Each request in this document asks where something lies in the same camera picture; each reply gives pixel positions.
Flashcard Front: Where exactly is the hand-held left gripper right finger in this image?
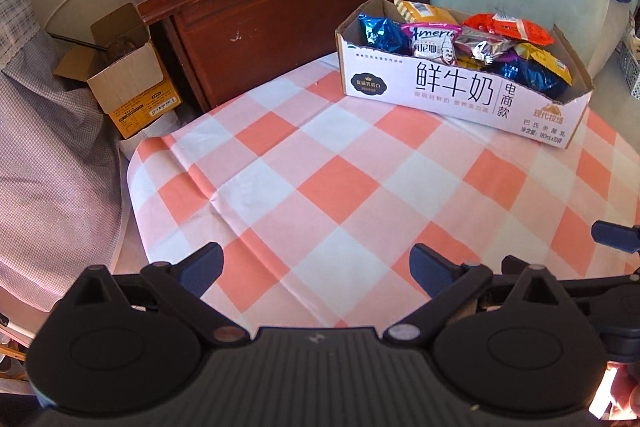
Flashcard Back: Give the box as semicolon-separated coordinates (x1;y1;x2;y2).
382;243;571;344

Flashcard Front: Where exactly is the blue foil snack packet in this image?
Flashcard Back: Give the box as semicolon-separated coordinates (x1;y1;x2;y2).
357;13;414;56
487;56;567;101

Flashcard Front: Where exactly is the lavender checked cloth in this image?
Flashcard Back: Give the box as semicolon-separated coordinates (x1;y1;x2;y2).
0;0;132;314

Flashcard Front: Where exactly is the large yellow snack packet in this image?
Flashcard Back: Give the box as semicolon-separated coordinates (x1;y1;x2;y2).
392;0;472;28

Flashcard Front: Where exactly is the white perforated basket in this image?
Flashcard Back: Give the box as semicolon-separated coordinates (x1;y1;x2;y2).
619;32;640;101

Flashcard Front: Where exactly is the brown wooden cabinet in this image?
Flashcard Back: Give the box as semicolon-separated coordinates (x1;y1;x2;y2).
137;0;446;114

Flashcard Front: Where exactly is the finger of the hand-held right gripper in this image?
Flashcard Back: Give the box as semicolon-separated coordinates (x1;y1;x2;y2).
591;220;640;256
501;256;532;278

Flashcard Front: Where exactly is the pink checkered tablecloth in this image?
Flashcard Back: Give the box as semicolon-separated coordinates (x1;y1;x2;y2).
127;52;640;334

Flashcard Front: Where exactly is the silver foil snack packet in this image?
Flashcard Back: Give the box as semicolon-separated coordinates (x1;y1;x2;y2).
454;32;517;66

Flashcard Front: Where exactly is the light blue snack packet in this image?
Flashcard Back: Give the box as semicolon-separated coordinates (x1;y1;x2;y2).
400;23;459;68

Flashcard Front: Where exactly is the open brown cardboard box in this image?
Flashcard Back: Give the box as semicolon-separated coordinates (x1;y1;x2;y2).
53;3;182;140

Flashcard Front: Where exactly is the white cardboard box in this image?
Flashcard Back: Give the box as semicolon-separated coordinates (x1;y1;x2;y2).
334;0;595;150

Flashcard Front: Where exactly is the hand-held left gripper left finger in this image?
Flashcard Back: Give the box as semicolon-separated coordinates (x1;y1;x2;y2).
74;242;249;349

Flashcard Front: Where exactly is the person's right hand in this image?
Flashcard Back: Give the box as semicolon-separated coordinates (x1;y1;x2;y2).
592;359;640;420

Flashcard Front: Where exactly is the small yellow snack packet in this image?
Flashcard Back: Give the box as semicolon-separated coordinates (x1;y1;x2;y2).
514;42;574;86

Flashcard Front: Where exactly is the red snack packet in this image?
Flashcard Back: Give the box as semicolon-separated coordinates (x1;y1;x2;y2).
462;12;557;47

